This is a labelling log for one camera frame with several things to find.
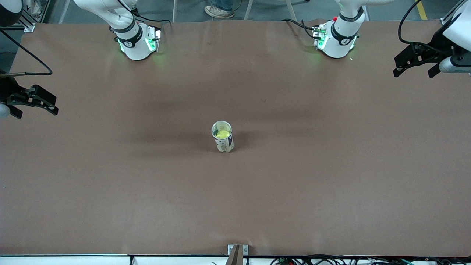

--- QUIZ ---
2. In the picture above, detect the white Wilson tennis ball can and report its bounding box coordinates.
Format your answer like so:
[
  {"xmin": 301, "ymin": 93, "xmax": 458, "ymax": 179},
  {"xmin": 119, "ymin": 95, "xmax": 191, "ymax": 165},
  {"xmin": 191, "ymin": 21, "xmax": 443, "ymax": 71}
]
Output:
[{"xmin": 211, "ymin": 121, "xmax": 234, "ymax": 153}]

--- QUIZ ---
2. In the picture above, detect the tangled cable bundle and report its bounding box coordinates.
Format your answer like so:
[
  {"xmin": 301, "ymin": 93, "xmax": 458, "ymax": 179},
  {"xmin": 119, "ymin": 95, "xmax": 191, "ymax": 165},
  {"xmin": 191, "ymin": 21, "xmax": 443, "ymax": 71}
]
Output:
[{"xmin": 270, "ymin": 254, "xmax": 471, "ymax": 265}]

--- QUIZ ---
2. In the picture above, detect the aluminium frame post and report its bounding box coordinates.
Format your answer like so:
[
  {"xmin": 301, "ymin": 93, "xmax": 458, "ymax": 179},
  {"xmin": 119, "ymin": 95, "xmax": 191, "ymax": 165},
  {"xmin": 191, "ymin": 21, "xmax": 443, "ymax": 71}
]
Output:
[
  {"xmin": 441, "ymin": 0, "xmax": 466, "ymax": 28},
  {"xmin": 15, "ymin": 0, "xmax": 36, "ymax": 33}
]

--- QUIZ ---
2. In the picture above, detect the black base power cable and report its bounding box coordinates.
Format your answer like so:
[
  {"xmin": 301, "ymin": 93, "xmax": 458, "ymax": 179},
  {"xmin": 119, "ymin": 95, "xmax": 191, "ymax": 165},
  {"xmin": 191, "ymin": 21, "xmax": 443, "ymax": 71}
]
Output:
[
  {"xmin": 283, "ymin": 18, "xmax": 319, "ymax": 39},
  {"xmin": 131, "ymin": 8, "xmax": 173, "ymax": 24}
]

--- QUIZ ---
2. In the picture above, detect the white table edge rail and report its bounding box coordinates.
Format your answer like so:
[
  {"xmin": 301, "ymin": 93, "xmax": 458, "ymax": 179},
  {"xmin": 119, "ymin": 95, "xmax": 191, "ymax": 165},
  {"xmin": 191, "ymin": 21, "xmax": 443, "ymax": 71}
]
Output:
[{"xmin": 0, "ymin": 254, "xmax": 229, "ymax": 265}]

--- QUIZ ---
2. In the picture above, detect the grey sneaker shoe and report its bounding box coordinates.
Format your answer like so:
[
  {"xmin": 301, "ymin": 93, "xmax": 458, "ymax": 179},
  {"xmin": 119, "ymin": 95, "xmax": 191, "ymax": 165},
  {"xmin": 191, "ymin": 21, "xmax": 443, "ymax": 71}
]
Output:
[{"xmin": 205, "ymin": 4, "xmax": 235, "ymax": 18}]

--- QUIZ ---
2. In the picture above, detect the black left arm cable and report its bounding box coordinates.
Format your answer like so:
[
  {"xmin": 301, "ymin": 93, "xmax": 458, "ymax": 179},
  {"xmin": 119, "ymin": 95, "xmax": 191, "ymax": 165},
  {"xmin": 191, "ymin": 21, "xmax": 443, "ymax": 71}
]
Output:
[{"xmin": 398, "ymin": 0, "xmax": 442, "ymax": 48}]

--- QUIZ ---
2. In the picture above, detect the brown table cover mat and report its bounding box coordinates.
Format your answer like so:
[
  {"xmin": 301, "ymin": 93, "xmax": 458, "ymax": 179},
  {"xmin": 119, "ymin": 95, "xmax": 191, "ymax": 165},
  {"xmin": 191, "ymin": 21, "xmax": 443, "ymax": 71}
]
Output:
[{"xmin": 0, "ymin": 19, "xmax": 471, "ymax": 257}]

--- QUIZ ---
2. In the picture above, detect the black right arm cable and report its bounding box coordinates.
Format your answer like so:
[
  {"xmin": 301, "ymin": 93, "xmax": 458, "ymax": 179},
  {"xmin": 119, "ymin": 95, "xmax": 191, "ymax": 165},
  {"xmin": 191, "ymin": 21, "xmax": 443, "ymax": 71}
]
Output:
[{"xmin": 0, "ymin": 29, "xmax": 53, "ymax": 76}]

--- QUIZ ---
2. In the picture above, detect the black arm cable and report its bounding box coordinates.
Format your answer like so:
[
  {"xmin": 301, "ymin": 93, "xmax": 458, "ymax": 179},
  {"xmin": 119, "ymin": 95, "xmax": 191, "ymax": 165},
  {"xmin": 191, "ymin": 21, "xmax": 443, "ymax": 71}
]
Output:
[
  {"xmin": 398, "ymin": 0, "xmax": 442, "ymax": 48},
  {"xmin": 0, "ymin": 29, "xmax": 53, "ymax": 76}
]

